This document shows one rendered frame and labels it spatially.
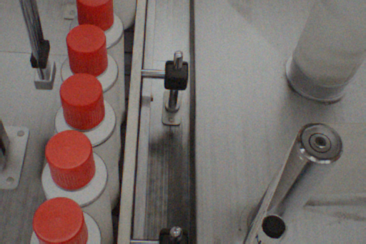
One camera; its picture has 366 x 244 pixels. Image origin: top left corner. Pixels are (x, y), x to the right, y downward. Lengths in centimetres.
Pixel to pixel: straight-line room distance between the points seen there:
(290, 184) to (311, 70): 23
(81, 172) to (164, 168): 28
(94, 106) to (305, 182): 18
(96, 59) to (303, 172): 19
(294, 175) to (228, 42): 32
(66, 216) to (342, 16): 36
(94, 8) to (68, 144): 14
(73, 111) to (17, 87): 34
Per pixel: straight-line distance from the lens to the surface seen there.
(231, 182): 58
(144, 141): 59
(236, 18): 73
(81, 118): 39
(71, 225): 33
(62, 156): 35
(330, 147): 41
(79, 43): 41
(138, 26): 65
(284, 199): 46
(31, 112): 68
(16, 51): 75
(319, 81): 64
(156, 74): 61
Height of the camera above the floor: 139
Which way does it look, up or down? 56 degrees down
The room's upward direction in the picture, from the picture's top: 9 degrees clockwise
